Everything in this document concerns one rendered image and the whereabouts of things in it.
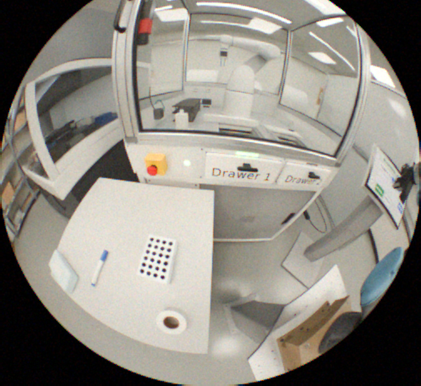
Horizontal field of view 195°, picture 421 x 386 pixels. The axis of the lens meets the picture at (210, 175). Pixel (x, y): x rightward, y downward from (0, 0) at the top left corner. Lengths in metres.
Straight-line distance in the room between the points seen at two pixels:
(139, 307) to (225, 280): 0.85
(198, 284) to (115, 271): 0.25
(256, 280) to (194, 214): 0.94
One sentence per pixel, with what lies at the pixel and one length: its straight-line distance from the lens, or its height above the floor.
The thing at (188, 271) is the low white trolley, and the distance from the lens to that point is 0.38.
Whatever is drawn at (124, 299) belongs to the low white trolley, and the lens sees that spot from 0.44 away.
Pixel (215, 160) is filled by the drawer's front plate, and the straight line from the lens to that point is 0.42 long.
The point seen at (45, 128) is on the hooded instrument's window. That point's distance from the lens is 0.72.
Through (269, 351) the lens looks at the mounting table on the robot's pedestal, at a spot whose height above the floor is 0.76.
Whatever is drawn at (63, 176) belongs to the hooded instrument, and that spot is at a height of 0.88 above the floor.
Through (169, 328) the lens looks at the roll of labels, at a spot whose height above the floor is 0.80.
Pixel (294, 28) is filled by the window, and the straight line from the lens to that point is 0.51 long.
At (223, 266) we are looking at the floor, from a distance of 1.17.
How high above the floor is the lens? 1.14
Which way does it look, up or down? 41 degrees down
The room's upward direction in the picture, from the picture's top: 6 degrees clockwise
